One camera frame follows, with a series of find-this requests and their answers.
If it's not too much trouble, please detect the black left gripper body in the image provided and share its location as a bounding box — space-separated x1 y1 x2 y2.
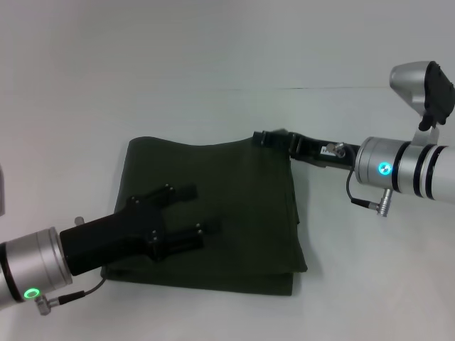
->
59 195 167 278

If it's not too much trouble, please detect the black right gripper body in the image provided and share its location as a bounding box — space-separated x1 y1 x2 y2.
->
294 133 363 172

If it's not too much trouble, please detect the dark green FREE! t-shirt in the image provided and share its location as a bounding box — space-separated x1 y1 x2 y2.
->
101 136 309 297

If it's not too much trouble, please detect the left arm cable with plug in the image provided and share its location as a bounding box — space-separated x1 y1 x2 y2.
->
33 275 107 316

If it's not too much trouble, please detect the arm cable with plug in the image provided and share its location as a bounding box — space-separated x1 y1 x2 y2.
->
346 166 396 218
33 275 107 316

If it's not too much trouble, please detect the right arm cable with plug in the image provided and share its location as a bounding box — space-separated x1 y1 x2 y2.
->
346 166 396 218

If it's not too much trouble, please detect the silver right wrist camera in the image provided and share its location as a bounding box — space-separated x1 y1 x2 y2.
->
389 60 455 147

